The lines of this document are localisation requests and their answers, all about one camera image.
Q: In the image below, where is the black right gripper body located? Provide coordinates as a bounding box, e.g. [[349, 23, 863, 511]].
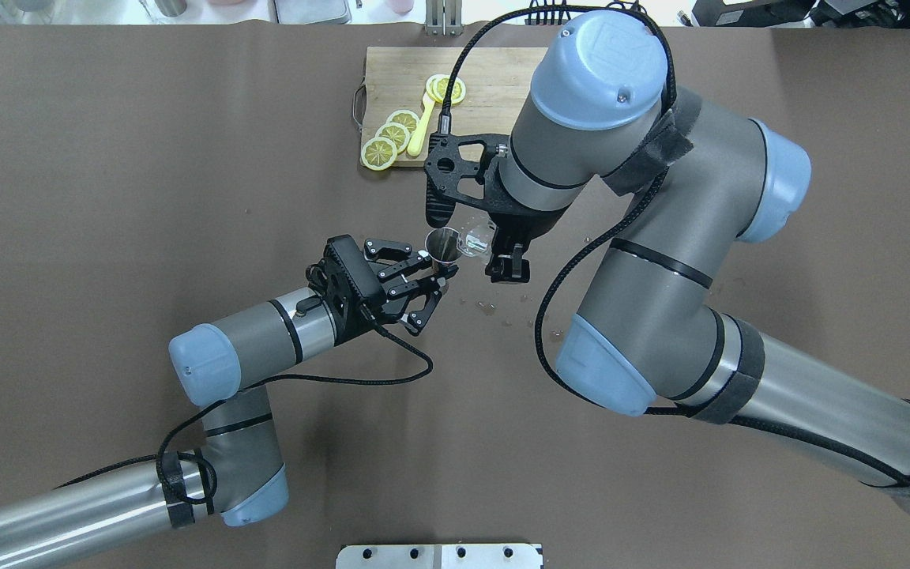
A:
[[484, 204, 562, 266]]

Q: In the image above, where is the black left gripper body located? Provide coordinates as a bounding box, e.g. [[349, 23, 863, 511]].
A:
[[306, 236, 426, 342]]

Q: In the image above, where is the steel cocktail jigger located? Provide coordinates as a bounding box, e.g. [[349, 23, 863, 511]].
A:
[[425, 227, 462, 277]]

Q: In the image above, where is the clear glass measuring cup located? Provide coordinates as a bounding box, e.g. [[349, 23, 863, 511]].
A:
[[455, 215, 496, 262]]

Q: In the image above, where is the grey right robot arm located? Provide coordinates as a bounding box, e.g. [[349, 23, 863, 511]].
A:
[[488, 8, 910, 514]]

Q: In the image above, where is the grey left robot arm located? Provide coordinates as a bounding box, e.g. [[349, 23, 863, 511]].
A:
[[0, 235, 460, 568]]

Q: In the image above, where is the lemon slice at board corner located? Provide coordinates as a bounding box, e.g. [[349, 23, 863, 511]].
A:
[[359, 136, 400, 171]]

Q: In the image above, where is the middle lemon slice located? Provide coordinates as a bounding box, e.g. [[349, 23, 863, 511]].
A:
[[375, 122, 412, 155]]

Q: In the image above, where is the inner lemon slice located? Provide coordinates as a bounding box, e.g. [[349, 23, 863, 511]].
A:
[[386, 109, 420, 134]]

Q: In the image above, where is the lemon slice on knife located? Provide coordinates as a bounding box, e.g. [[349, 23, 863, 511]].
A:
[[426, 74, 467, 104]]

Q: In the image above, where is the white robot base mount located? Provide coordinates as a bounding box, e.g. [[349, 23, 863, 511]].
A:
[[335, 543, 546, 568]]

